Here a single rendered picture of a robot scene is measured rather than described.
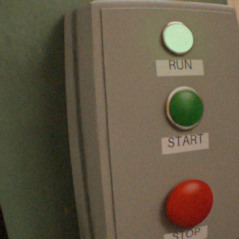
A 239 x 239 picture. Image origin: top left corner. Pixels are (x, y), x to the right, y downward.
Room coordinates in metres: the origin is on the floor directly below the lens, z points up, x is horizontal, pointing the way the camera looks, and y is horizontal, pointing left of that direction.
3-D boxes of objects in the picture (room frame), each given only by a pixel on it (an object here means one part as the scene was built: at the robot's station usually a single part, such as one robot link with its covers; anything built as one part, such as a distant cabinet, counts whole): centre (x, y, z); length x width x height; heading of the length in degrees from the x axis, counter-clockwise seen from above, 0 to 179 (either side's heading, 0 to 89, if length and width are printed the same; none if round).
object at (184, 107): (0.40, -0.04, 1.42); 0.02 x 0.01 x 0.02; 109
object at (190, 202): (0.40, -0.04, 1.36); 0.03 x 0.01 x 0.03; 109
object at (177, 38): (0.40, -0.04, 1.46); 0.02 x 0.01 x 0.02; 109
